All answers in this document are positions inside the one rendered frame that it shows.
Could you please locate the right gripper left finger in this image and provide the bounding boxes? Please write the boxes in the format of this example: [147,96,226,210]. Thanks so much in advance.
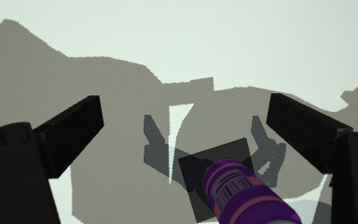
[0,95,104,224]

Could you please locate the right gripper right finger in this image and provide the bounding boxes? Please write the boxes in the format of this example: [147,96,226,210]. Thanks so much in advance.
[266,93,358,224]

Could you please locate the dark grey square tile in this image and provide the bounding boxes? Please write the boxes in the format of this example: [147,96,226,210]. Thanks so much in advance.
[178,137,255,223]

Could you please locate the purple drink can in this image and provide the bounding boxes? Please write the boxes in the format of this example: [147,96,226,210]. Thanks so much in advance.
[203,159,302,224]

